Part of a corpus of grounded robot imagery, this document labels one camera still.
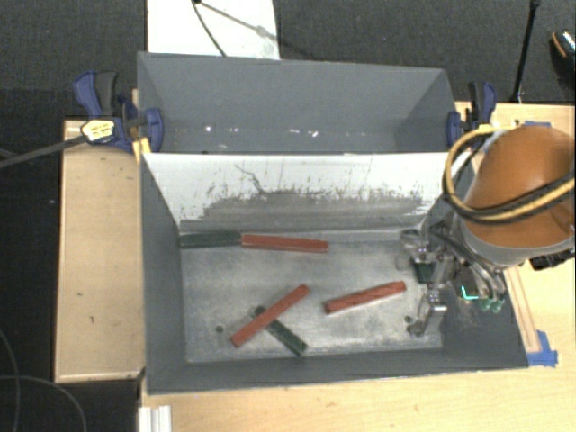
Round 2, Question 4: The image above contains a grey metal bin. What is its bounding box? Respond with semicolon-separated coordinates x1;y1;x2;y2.
136;51;530;396

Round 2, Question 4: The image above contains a red-brown flat block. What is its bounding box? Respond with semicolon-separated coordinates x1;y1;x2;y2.
323;280;408;316
229;283;312;348
239;233;330;255

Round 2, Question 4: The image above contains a pale wood flat board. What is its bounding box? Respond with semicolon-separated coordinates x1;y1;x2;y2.
54;118;146;383

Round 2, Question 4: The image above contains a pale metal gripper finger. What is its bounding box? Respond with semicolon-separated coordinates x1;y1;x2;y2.
406;286;449;338
398;229;434;270

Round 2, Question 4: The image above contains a black cylinder on white bracket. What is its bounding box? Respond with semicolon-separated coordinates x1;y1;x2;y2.
529;246;576;270

